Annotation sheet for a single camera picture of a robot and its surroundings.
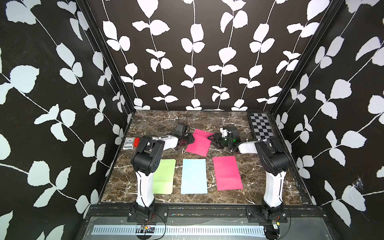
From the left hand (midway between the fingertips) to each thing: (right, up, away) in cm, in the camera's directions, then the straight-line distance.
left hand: (194, 136), depth 102 cm
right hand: (+9, -1, -5) cm, 10 cm away
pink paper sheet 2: (+5, -5, 0) cm, 8 cm away
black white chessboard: (+50, +7, +7) cm, 52 cm away
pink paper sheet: (+21, -22, -12) cm, 33 cm away
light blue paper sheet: (0, -25, -12) cm, 28 cm away
